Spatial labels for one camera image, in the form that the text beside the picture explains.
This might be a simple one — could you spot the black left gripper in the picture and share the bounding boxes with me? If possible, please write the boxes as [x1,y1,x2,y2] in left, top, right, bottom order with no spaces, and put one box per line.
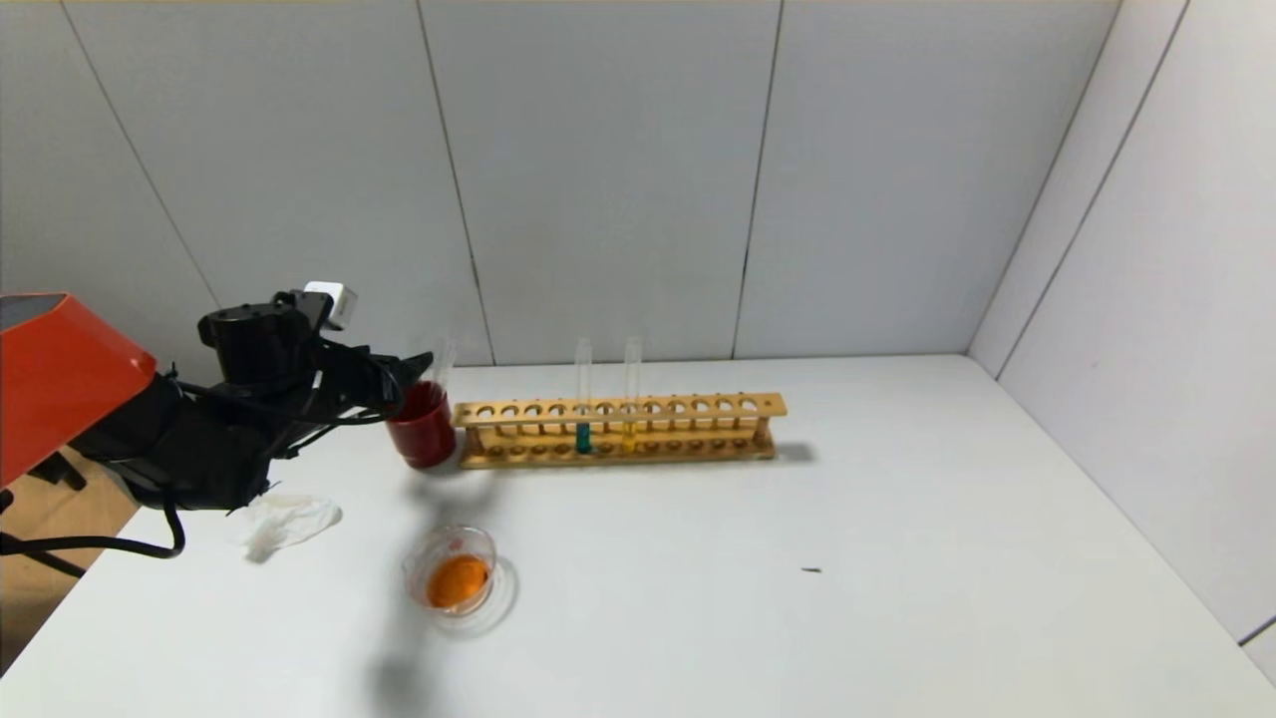
[319,350,435,415]

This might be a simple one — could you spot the test tube with green pigment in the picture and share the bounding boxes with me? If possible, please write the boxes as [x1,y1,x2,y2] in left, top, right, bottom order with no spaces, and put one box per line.
[574,339,594,456]

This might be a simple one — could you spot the wooden test tube rack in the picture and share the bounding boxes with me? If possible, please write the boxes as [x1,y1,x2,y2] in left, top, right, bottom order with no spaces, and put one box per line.
[451,393,788,470]

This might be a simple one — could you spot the red cup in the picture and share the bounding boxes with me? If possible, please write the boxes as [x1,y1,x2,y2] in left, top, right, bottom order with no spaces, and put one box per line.
[385,381,459,470]

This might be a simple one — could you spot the crumpled white tissue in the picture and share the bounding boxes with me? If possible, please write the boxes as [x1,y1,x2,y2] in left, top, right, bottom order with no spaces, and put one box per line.
[236,495,343,562]

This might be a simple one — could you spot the clear glass dish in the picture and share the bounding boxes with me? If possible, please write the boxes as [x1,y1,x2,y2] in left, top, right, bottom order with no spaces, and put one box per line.
[403,525,519,637]

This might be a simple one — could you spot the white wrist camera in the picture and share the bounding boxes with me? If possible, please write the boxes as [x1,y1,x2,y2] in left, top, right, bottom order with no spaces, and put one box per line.
[301,280,359,331]

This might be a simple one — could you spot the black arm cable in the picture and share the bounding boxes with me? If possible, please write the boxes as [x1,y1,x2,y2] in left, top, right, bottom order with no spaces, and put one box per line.
[0,502,188,560]

